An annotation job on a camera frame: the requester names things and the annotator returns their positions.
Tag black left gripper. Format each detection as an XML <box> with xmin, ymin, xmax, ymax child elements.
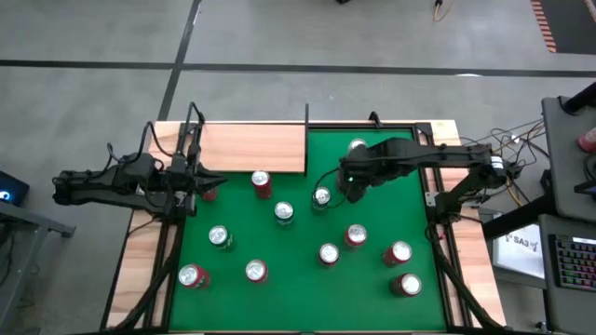
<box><xmin>168</xmin><ymin>152</ymin><xmax>229</xmax><ymax>220</ymax></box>

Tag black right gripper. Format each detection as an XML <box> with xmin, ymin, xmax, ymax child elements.
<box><xmin>338</xmin><ymin>144</ymin><xmax>397</xmax><ymax>205</ymax></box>

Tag green Sprite can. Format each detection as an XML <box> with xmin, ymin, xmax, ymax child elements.
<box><xmin>208</xmin><ymin>224</ymin><xmax>237</xmax><ymax>253</ymax></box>
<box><xmin>273</xmin><ymin>200</ymin><xmax>296</xmax><ymax>229</ymax></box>
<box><xmin>310</xmin><ymin>185</ymin><xmax>332</xmax><ymax>215</ymax></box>

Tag red Coca-Cola can black script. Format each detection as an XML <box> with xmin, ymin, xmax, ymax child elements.
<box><xmin>250</xmin><ymin>169</ymin><xmax>275</xmax><ymax>201</ymax></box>

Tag light wooden shelf board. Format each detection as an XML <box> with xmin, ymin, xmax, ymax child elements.
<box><xmin>198</xmin><ymin>122</ymin><xmax>307</xmax><ymax>174</ymax></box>

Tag red Star Wars Coca-Cola can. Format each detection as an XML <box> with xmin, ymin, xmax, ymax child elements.
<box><xmin>318</xmin><ymin>242</ymin><xmax>341</xmax><ymax>268</ymax></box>

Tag red soda can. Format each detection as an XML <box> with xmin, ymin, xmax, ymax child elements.
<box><xmin>177</xmin><ymin>262</ymin><xmax>211</xmax><ymax>290</ymax></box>

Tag green table mat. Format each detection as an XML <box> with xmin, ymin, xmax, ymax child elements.
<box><xmin>168</xmin><ymin>127</ymin><xmax>447</xmax><ymax>332</ymax></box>

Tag black desk support beam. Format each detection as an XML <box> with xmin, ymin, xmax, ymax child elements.
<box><xmin>481</xmin><ymin>193</ymin><xmax>558</xmax><ymax>239</ymax></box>

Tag white SA3 sign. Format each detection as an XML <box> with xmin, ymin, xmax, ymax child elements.
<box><xmin>492</xmin><ymin>221</ymin><xmax>547</xmax><ymax>281</ymax></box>

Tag grey metal stand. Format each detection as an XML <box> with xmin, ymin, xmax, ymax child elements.
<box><xmin>0</xmin><ymin>199</ymin><xmax>77</xmax><ymax>335</ymax></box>

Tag black device blue light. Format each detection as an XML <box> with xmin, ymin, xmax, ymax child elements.
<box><xmin>0</xmin><ymin>170</ymin><xmax>31</xmax><ymax>208</ymax></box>

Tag grey side table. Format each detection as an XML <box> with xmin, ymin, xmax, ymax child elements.
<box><xmin>540</xmin><ymin>94</ymin><xmax>596</xmax><ymax>223</ymax></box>

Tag backlit keyboard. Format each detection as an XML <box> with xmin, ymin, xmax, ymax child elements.
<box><xmin>548</xmin><ymin>233</ymin><xmax>596</xmax><ymax>294</ymax></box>

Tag grey desk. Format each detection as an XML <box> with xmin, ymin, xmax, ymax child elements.
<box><xmin>536</xmin><ymin>212</ymin><xmax>596</xmax><ymax>335</ymax></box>

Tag black floor mat orange stripe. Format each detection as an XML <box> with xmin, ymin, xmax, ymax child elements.
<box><xmin>529</xmin><ymin>0</ymin><xmax>596</xmax><ymax>54</ymax></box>

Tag black frame rod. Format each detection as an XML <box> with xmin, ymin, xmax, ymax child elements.
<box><xmin>180</xmin><ymin>100</ymin><xmax>207</xmax><ymax>154</ymax></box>

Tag black aluminium table frame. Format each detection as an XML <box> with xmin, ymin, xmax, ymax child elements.
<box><xmin>143</xmin><ymin>120</ymin><xmax>471</xmax><ymax>334</ymax></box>

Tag black cable sleeve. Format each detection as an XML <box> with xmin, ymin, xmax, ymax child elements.
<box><xmin>111</xmin><ymin>218</ymin><xmax>185</xmax><ymax>332</ymax></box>
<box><xmin>426</xmin><ymin>222</ymin><xmax>507</xmax><ymax>332</ymax></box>

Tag tangled cables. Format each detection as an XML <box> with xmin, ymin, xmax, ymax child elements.
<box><xmin>458</xmin><ymin>118</ymin><xmax>553</xmax><ymax>208</ymax></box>

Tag yellow cable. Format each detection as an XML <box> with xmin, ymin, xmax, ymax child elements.
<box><xmin>432</xmin><ymin>0</ymin><xmax>456</xmax><ymax>23</ymax></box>

